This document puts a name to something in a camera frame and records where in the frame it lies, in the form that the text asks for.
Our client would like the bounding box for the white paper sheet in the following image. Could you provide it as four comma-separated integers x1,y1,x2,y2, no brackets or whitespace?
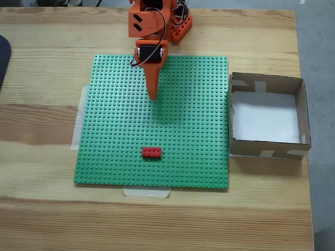
231,90,301,144

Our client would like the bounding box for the black controller board with cables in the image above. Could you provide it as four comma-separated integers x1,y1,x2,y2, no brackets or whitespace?
174,0,189,19

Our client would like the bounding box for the masking tape strip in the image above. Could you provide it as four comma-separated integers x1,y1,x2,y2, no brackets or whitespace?
70,83,90,152
122,187,172,199

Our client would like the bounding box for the open cardboard box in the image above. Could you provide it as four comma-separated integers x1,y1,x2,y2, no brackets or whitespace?
228,72,312,159

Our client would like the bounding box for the black rounded pad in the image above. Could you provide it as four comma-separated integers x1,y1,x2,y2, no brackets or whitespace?
0,35,13,91

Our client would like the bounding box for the red lego block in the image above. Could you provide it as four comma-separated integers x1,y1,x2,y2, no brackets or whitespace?
141,147,162,159

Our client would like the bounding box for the green lego baseplate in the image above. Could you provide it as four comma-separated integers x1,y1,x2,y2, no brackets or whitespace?
73,54,230,191

